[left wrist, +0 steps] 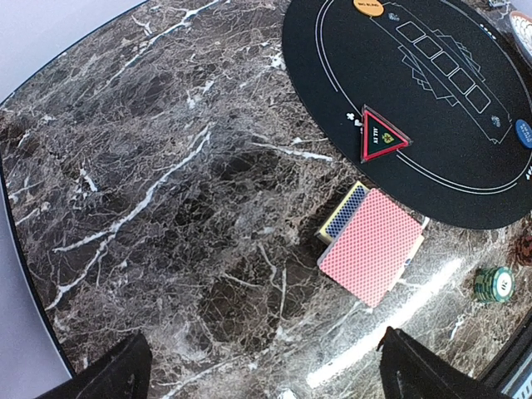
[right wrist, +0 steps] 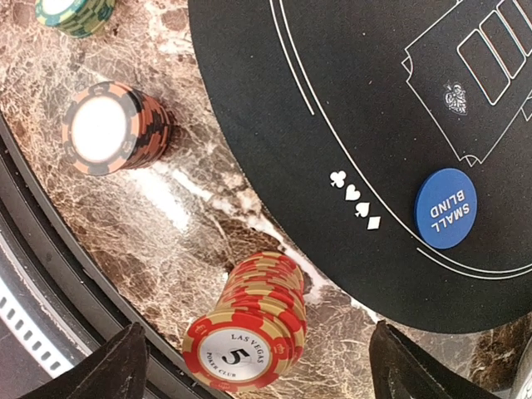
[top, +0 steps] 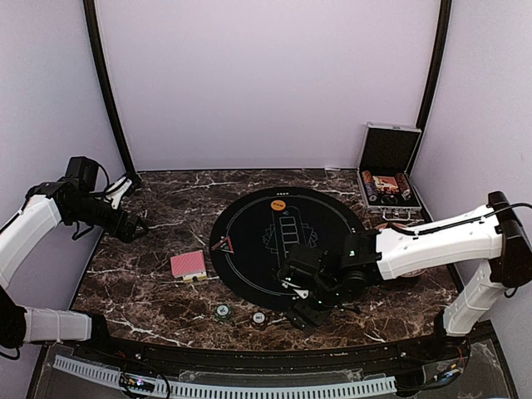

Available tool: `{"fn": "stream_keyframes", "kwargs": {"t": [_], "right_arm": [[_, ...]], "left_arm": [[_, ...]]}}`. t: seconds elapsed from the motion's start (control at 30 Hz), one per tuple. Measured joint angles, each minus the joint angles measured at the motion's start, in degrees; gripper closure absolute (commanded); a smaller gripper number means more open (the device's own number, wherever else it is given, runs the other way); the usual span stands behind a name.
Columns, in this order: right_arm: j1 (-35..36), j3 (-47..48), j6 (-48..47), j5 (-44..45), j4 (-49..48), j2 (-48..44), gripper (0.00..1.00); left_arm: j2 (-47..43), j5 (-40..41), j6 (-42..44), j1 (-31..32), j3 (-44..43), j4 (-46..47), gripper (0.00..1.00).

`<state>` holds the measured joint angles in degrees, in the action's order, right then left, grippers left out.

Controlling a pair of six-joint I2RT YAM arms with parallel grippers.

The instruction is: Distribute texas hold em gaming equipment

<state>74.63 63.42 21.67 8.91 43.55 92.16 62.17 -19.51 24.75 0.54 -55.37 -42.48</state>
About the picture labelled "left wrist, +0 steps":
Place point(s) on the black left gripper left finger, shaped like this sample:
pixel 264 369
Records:
pixel 123 372

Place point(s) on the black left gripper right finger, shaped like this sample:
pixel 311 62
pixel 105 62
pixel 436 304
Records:
pixel 410 370

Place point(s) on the orange big blind button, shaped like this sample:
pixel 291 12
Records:
pixel 371 8

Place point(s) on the red backed card deck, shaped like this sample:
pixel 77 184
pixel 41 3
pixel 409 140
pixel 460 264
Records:
pixel 372 248

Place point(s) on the green poker chip stack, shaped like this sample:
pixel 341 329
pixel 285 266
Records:
pixel 494 285

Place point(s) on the black red poker chip stack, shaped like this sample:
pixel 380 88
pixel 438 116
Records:
pixel 520 250

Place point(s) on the blue backed card deck box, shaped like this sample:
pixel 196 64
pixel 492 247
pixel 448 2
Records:
pixel 338 219

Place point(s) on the red triangle all-in marker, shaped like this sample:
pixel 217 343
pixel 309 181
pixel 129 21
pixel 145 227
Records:
pixel 379 136

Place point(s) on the blue small blind button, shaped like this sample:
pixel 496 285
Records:
pixel 524 133

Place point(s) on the round black poker mat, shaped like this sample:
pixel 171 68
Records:
pixel 443 75

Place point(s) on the patterned ceramic plate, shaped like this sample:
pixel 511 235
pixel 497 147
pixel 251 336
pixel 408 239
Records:
pixel 521 27

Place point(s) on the white slotted cable duct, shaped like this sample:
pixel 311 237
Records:
pixel 519 390

